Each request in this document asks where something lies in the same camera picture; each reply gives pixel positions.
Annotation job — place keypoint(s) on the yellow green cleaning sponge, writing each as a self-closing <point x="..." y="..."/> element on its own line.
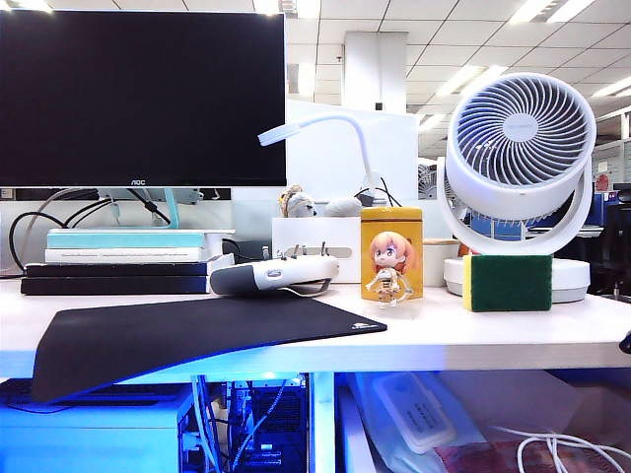
<point x="511" y="283"/>

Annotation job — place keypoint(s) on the white desk drawer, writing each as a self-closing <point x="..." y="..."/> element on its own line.
<point x="347" y="443"/>

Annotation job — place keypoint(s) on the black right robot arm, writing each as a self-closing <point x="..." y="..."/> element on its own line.
<point x="626" y="344"/>

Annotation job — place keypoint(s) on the open computer tower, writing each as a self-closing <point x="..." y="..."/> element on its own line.
<point x="271" y="419"/>

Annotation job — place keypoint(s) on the white tissue box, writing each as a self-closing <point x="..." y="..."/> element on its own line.
<point x="314" y="231"/>

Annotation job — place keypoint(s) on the beige plush toy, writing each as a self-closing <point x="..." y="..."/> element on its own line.
<point x="297" y="204"/>

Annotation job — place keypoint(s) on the white grey RC transmitter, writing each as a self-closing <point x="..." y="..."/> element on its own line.
<point x="275" y="273"/>

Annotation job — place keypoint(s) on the pink-haired anime figurine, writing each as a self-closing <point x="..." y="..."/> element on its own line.
<point x="386" y="251"/>

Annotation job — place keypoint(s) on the white partition panel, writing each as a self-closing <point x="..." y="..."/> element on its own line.
<point x="319" y="162"/>

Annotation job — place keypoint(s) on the yellow tin box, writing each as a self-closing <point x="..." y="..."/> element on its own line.
<point x="408" y="231"/>

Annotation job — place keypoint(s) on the white gooseneck desk lamp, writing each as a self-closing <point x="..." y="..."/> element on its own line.
<point x="361" y="143"/>

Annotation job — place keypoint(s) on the white mug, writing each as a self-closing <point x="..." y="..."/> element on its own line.
<point x="435" y="266"/>

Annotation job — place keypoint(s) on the small background fan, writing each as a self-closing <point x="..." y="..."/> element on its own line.
<point x="427" y="182"/>

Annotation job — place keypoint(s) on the silver monitor stand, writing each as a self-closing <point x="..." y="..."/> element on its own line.
<point x="171" y="209"/>

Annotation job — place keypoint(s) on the black mouse pad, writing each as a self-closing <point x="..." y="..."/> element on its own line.
<point x="172" y="335"/>

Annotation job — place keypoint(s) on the teal book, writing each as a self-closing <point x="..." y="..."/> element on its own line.
<point x="122" y="240"/>

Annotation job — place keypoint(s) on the white book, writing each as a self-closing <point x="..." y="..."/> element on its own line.
<point x="122" y="255"/>

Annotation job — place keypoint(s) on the black flat box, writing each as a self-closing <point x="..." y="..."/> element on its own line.
<point x="112" y="269"/>
<point x="112" y="286"/>

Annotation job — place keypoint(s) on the white labelled plastic case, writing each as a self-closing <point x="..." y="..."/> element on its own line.
<point x="419" y="419"/>

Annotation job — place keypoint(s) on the white desk fan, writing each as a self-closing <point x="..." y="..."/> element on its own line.
<point x="521" y="187"/>

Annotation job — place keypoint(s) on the black AOC monitor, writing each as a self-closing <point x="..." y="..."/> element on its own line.
<point x="142" y="98"/>

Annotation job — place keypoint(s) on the red packet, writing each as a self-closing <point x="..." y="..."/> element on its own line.
<point x="473" y="458"/>

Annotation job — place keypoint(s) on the black office chair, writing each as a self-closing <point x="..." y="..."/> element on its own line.
<point x="616" y="236"/>

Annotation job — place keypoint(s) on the white cabinet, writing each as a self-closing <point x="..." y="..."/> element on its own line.
<point x="89" y="443"/>

